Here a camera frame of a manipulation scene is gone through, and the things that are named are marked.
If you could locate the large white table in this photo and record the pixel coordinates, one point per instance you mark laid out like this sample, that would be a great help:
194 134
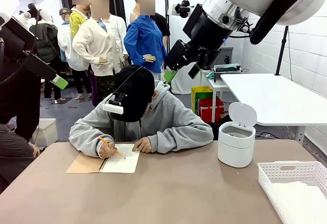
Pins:
268 99

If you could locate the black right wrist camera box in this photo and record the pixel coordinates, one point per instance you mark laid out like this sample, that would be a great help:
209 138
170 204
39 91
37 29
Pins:
194 21

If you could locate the mannequin in blue shirt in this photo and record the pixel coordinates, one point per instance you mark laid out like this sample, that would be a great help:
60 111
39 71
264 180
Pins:
145 40

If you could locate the white lidded trash bin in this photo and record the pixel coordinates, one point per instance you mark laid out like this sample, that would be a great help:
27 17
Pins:
235 150

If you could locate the small white side table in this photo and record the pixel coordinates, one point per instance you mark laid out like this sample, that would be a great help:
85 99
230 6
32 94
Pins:
213 83

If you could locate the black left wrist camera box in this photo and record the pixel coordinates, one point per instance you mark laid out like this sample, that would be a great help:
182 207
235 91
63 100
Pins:
23 34

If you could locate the right wrist knob mount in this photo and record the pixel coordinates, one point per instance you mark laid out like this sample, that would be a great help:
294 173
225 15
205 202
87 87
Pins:
182 8

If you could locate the yellow bag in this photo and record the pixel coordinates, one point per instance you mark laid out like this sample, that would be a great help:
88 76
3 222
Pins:
196 91

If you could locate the person's left forearm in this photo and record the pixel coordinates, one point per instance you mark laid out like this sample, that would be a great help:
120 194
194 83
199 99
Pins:
178 138

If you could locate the teal crumpled cloth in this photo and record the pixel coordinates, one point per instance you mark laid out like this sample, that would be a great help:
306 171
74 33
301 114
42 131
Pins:
210 75

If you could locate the mannequin in black t-shirt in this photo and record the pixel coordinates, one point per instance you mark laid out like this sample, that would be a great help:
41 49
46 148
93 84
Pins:
162 25

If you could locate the brown spiral notebook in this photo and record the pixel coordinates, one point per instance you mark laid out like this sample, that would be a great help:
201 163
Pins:
122 165

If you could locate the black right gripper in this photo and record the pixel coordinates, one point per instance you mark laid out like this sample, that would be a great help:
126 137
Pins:
212 35

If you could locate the person's right forearm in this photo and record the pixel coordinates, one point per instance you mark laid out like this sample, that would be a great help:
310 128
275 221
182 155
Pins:
84 137

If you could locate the bare beige mannequin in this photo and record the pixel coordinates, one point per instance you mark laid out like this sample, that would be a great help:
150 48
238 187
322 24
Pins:
134 13

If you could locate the mannequin in cream cardigan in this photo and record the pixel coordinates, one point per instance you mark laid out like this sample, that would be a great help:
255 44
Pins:
97 43

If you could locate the red storage box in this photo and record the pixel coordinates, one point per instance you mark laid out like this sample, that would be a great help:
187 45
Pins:
207 111

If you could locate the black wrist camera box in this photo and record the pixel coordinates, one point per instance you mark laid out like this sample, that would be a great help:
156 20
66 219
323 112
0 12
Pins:
23 34
194 21

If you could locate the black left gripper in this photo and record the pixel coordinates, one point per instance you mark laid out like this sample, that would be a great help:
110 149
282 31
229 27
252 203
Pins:
38 67

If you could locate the bystander bare hand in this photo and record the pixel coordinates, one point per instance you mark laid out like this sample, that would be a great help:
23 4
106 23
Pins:
34 150

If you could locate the person's right hand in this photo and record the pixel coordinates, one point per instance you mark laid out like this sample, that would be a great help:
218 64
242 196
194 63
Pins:
107 151

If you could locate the grey tray with teal items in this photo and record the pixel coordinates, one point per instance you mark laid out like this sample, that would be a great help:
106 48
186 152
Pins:
226 68

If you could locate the green bag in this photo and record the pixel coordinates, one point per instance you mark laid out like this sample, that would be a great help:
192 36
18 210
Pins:
204 95

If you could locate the mannequin in dark green jacket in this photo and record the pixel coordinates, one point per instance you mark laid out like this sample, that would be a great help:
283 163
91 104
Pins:
46 43

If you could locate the yellow pencil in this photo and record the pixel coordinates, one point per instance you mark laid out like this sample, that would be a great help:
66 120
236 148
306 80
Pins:
118 153

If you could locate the wrist knob mount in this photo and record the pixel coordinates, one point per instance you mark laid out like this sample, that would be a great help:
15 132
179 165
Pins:
182 8
32 9

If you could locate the bystander in dark clothes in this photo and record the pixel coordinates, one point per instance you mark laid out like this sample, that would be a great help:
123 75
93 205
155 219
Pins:
15 106

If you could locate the mannequin in yellow jacket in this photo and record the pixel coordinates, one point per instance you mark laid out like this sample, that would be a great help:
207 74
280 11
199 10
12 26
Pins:
75 21

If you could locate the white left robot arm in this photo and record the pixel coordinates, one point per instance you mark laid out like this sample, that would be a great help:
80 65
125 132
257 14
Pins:
9 5

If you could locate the white perforated plastic basket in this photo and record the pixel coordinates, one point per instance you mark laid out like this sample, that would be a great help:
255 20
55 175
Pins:
270 173

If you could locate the left wrist knob mount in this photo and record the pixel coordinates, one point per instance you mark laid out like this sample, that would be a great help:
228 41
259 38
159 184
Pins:
32 9

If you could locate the person's left hand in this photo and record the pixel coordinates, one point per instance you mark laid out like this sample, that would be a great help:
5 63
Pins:
144 146

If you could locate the white storage bin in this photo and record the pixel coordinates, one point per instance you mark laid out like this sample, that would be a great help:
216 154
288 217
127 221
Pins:
47 132

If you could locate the grey hooded sweatshirt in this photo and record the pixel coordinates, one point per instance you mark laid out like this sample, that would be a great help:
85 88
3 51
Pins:
173 111

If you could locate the mannequin in white jacket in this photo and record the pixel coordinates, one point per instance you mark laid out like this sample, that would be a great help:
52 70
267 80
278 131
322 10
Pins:
66 43

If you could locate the grey box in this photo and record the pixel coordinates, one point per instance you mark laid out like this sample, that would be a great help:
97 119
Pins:
228 55

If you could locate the white paper stack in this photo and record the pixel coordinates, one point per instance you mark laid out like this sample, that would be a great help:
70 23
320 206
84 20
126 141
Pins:
301 198

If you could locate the white head-mounted camera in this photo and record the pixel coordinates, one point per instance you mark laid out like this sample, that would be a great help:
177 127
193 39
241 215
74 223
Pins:
112 109

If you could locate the black cap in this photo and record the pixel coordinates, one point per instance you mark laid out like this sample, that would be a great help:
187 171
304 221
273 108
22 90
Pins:
138 94

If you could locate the black light stand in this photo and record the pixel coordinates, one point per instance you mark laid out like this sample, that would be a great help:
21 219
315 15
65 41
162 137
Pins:
281 53

